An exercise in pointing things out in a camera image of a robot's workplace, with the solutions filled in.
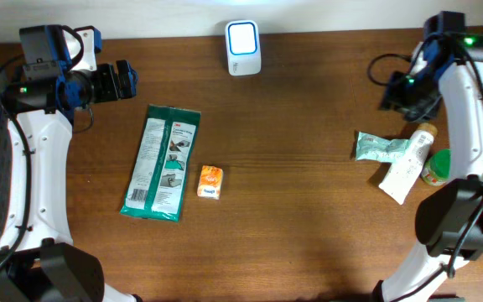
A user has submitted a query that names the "teal snack packet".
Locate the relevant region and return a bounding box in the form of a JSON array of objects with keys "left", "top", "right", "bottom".
[{"left": 355, "top": 132, "right": 410, "bottom": 164}]

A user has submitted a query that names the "green lid jar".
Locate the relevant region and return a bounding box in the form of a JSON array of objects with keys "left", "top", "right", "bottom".
[{"left": 421, "top": 149, "right": 451, "bottom": 186}]

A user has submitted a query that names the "white tube gold cap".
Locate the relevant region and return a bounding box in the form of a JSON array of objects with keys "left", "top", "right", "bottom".
[{"left": 378, "top": 122, "right": 438, "bottom": 205}]

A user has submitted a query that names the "green 3M gloves package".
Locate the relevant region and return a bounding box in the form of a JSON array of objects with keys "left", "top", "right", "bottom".
[{"left": 120, "top": 105, "right": 201, "bottom": 221}]

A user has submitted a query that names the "small orange carton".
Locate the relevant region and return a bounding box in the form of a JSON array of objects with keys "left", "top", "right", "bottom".
[{"left": 197, "top": 165, "right": 224, "bottom": 200}]

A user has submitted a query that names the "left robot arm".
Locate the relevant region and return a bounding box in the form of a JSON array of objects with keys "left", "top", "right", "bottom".
[{"left": 0, "top": 60, "right": 140, "bottom": 301}]

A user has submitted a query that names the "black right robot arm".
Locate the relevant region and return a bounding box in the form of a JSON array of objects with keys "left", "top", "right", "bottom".
[{"left": 371, "top": 11, "right": 483, "bottom": 301}]

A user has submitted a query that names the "white barcode scanner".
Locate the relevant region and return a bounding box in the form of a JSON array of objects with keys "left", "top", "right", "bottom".
[{"left": 225, "top": 20, "right": 262, "bottom": 76}]

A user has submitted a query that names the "black camera cable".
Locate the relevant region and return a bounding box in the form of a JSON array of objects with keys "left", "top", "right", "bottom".
[{"left": 366, "top": 52, "right": 414, "bottom": 88}]

